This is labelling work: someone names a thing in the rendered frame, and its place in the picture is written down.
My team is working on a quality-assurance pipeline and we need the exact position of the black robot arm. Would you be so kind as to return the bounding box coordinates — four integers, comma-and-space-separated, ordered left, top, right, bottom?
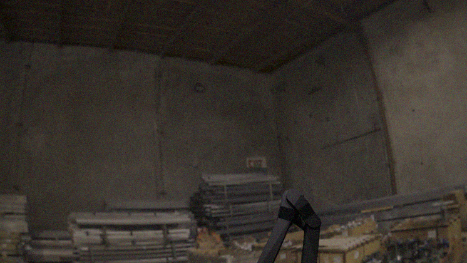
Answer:
257, 188, 321, 263

